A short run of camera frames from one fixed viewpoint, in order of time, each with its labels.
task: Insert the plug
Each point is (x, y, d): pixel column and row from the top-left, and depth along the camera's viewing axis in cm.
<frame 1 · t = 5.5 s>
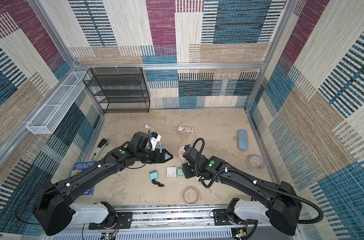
left hand: (168, 156, 76), fingers open
right hand: (187, 171, 78), fingers open
white square charger: (171, 172, 88), point 3 cm above the table
clear tape roll: (190, 195, 83), on the table
transparent tape roll: (255, 163, 93), on the table
blue fabric glasses case: (242, 139, 101), point 4 cm above the table
black grey stapler: (101, 147, 98), point 4 cm above the table

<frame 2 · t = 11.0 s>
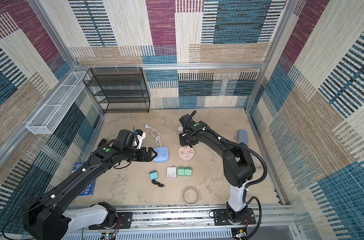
left hand: (150, 152, 77), fingers open
right hand: (185, 143, 90), fingers open
green plug adapter: (188, 171, 89), point 2 cm above the table
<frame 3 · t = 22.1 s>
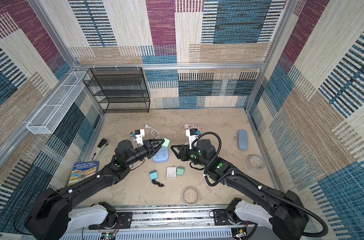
left hand: (164, 140, 73), fingers open
right hand: (173, 150, 73), fingers open
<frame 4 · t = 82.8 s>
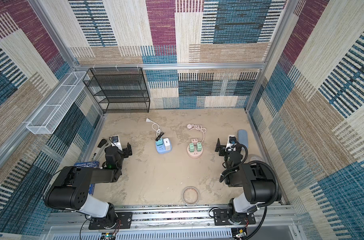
left hand: (119, 142, 92), fingers open
right hand: (226, 140, 90), fingers open
white square charger: (166, 142, 93), point 10 cm above the table
green plug adapter: (199, 146, 93), point 8 cm above the table
pink round power strip: (196, 154, 96), point 3 cm above the table
pink plug adapter: (194, 141, 96), point 8 cm above the table
